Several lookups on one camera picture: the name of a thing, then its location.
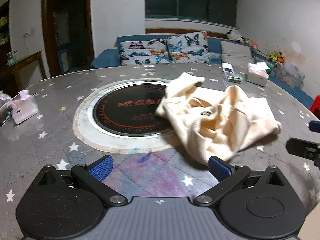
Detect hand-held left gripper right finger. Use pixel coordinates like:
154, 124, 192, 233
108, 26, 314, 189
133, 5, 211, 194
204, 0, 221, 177
193, 156, 290, 207

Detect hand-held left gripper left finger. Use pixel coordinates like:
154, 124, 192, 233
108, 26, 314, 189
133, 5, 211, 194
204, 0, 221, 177
32, 155, 128, 207

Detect cream sweatshirt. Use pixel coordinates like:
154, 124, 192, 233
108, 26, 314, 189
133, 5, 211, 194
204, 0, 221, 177
155, 72, 282, 167

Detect red plastic stool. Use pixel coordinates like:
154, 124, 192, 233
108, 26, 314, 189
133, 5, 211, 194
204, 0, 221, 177
310, 95, 320, 119

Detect clear storage bin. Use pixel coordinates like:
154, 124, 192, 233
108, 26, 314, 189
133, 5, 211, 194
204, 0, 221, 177
276, 61, 305, 89

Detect round black induction cooktop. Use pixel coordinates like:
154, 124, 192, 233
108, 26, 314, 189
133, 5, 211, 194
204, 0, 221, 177
75, 79, 182, 152

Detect white tissue box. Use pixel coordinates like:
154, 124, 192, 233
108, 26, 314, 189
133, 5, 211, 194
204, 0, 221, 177
247, 61, 270, 87

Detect yellow and brown plush toys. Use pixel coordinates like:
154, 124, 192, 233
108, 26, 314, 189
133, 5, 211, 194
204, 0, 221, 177
266, 51, 285, 63

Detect clear box of colourful items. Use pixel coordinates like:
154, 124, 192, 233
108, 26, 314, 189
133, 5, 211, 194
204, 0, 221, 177
224, 72, 243, 83

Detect grey star print tablecloth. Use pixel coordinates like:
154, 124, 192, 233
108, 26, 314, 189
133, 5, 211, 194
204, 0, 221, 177
0, 64, 320, 230

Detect white remote control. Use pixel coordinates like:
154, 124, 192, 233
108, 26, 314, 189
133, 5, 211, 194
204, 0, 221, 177
222, 62, 234, 75

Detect orange plush toy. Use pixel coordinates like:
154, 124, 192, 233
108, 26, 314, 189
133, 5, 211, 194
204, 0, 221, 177
244, 39, 258, 50

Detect grey pillow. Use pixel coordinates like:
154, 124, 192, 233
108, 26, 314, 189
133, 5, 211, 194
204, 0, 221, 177
220, 41, 255, 67

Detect clear plastic bag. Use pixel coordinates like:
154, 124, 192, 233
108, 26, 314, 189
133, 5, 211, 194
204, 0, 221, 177
0, 91, 13, 127

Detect black and white plush toy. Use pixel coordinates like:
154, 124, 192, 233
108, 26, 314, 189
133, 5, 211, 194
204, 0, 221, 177
226, 30, 247, 42

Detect long butterfly print pillow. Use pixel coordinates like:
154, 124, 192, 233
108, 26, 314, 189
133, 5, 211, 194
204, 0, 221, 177
119, 38, 172, 67

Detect blue sofa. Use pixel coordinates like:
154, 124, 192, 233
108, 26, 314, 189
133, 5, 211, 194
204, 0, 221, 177
90, 34, 314, 110

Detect square butterfly print pillow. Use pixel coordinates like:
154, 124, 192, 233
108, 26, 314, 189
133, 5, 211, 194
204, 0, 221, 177
166, 31, 211, 63

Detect wooden side table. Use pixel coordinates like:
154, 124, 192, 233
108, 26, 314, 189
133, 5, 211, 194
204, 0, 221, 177
6, 50, 47, 90

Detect dark window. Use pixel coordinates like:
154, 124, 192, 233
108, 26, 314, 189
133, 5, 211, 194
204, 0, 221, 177
145, 0, 237, 28

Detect wooden door frame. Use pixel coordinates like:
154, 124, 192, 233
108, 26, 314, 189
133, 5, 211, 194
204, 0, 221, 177
41, 0, 95, 78

